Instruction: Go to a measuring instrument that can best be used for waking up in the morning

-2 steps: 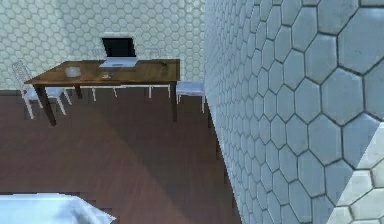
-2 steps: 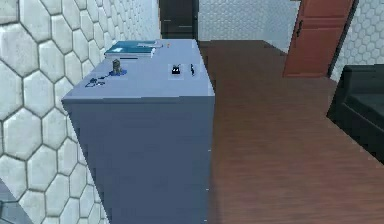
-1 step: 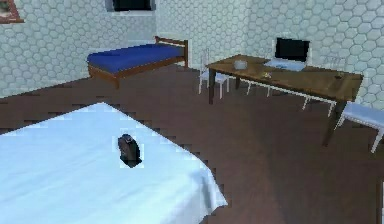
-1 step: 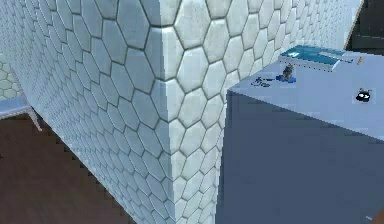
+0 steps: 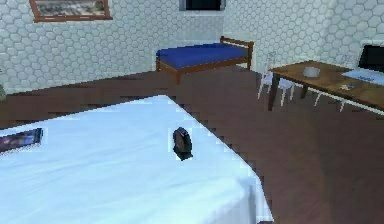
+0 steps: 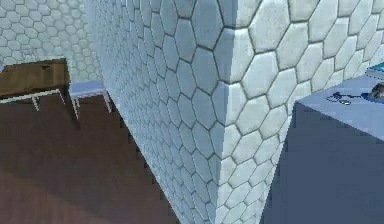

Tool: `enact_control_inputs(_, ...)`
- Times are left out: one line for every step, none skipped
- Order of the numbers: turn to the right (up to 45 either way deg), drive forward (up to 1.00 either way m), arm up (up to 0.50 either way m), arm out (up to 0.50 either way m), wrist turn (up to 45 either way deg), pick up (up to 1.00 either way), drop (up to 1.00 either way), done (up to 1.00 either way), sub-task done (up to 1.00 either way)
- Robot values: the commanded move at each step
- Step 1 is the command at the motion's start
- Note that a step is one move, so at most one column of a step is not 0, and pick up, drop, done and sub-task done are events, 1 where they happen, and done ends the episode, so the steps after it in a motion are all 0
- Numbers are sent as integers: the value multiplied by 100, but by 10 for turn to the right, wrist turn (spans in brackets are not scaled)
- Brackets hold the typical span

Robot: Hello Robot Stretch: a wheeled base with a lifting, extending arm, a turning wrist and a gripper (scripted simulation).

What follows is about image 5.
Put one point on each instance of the black alarm clock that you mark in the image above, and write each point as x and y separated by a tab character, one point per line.
182	143

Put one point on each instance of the white chair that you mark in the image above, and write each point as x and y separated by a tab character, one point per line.
275	80

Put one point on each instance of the white bed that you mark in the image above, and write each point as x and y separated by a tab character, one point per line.
110	173

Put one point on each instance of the dark window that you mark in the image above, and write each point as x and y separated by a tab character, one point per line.
203	4

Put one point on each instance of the white bowl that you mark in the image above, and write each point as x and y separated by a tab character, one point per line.
311	71

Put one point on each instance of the brown wooden desk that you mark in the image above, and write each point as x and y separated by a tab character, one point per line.
333	81

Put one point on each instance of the small flat object on desk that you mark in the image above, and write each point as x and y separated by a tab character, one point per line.
347	87

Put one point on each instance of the dark flat book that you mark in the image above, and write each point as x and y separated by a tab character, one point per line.
20	139

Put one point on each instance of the open laptop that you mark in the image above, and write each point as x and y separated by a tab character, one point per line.
368	65

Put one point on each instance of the blue bed with wooden frame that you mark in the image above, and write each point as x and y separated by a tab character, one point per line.
200	55

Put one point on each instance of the brown framed wall picture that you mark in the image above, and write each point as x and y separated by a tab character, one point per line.
70	9

